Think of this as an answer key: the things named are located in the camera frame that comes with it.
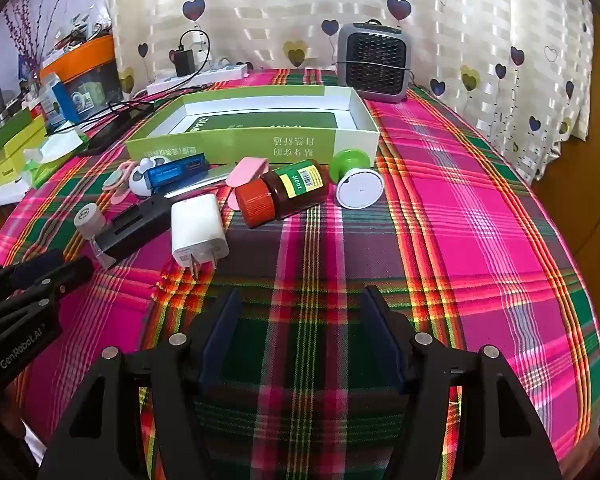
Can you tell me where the heart print curtain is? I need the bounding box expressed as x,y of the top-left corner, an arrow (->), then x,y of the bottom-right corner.
107,0 -> 593,181

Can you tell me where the orange lidded storage box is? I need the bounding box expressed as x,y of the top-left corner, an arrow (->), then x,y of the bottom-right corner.
39,35 -> 123,111

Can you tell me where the pink plastic trinket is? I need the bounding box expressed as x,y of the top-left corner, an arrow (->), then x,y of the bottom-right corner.
102,160 -> 141,197

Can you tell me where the dark green flat box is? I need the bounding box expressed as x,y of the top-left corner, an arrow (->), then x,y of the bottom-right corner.
0,110 -> 33,163

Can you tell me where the pink plaid tablecloth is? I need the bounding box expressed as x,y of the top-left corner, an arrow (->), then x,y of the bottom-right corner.
0,67 -> 600,480

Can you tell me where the lime green flat box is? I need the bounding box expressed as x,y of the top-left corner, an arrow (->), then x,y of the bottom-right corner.
0,127 -> 48,188

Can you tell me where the black smartphone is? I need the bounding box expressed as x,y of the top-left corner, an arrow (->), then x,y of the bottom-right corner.
82,107 -> 153,156

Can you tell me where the black charging cable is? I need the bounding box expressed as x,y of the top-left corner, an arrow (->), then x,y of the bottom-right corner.
45,29 -> 212,136

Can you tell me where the green tissue pack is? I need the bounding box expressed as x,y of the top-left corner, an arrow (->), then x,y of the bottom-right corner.
22,127 -> 88,186

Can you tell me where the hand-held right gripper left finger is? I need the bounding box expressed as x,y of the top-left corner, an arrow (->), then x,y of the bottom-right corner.
37,290 -> 243,480

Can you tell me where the black power adapter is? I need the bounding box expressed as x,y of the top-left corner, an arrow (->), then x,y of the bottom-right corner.
174,47 -> 196,78

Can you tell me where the brown bottle with red cap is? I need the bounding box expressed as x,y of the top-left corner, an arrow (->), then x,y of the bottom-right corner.
235,159 -> 328,230

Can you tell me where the pink plastic clip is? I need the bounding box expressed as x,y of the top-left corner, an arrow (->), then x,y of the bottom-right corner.
227,156 -> 271,211

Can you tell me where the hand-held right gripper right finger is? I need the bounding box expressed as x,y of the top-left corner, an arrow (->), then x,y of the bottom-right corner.
358,285 -> 563,480

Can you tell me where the blue carton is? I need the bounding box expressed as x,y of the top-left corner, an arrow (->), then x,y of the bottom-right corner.
40,72 -> 83,128

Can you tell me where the green and white suction knob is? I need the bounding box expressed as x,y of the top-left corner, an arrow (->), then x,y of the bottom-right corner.
328,147 -> 384,209

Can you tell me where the purple branch decoration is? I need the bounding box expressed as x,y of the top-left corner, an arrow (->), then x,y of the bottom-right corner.
5,0 -> 48,68

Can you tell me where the green and white cardboard box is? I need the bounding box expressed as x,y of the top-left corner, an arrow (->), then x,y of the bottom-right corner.
125,85 -> 381,165

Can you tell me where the white plug charger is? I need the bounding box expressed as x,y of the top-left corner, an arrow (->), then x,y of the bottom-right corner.
171,195 -> 230,281

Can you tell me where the silver lighter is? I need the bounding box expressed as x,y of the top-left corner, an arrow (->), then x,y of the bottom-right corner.
164,162 -> 241,198

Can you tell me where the black card reader hub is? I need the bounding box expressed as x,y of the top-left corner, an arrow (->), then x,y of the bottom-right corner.
97,195 -> 173,261

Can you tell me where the small white cap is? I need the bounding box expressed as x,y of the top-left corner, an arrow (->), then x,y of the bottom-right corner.
75,203 -> 117,268
129,157 -> 168,198

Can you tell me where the grey space heater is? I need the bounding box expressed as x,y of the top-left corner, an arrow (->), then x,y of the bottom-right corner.
336,21 -> 415,103

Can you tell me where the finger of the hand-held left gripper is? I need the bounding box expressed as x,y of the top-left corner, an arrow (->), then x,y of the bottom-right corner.
0,249 -> 63,293
0,256 -> 95,328

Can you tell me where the white power strip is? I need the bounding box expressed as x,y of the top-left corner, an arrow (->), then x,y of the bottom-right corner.
146,63 -> 248,96

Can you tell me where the blue usb tester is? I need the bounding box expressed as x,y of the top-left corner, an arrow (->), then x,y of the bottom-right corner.
147,156 -> 212,192

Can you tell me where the grey metal canister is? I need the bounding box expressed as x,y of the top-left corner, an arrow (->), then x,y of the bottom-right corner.
0,77 -> 23,123

